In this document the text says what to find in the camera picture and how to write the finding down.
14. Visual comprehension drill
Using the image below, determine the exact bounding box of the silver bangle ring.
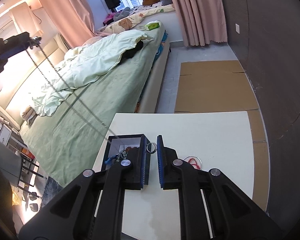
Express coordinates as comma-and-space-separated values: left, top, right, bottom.
146, 142, 158, 154

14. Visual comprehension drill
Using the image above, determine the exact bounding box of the black jewelry box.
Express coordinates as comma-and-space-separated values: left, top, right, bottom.
101, 134, 144, 190

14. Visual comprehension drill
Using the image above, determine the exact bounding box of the silver ball chain necklace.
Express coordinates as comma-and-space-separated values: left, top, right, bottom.
26, 36, 127, 162

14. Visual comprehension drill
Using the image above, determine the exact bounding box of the blue bead bracelet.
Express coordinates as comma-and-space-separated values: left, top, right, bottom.
104, 155, 121, 165

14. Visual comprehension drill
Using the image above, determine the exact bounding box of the red string bracelet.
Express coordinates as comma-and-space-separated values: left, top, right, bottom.
182, 155, 203, 170

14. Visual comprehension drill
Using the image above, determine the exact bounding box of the white air conditioner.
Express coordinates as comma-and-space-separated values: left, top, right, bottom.
0, 14, 13, 33

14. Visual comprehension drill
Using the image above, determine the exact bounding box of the white bedside table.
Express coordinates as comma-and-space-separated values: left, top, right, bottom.
99, 111, 254, 239

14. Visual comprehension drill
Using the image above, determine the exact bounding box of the folded beige towel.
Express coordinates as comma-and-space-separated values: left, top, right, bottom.
21, 106, 37, 126

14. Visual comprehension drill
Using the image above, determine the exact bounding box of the pink curtain left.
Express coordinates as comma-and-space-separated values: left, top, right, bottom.
39, 0, 95, 48

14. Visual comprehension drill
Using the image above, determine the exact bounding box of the pink curtain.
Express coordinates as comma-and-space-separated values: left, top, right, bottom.
39, 0, 95, 48
172, 0, 228, 47

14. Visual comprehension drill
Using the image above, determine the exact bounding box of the flattened cardboard sheet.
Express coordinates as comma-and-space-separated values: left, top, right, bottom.
174, 60, 270, 210

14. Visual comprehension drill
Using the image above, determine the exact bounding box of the pale green duvet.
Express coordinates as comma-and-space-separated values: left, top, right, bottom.
29, 30, 154, 116

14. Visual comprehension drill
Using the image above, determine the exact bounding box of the bed with green blanket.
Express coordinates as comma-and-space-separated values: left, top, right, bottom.
0, 19, 171, 188

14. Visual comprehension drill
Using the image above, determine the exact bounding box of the green tissue pack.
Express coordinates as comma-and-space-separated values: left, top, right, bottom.
145, 21, 160, 31

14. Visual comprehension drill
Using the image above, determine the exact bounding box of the floral window seat quilt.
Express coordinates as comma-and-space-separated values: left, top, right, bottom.
96, 2, 175, 34

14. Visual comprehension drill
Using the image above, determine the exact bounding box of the pink curtain right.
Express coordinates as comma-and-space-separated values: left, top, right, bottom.
172, 0, 228, 47

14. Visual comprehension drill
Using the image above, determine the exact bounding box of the white wall socket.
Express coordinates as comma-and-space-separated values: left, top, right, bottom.
235, 24, 240, 34

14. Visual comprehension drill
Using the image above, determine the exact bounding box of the dark wood wall panel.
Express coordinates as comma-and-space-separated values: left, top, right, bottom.
222, 0, 300, 230

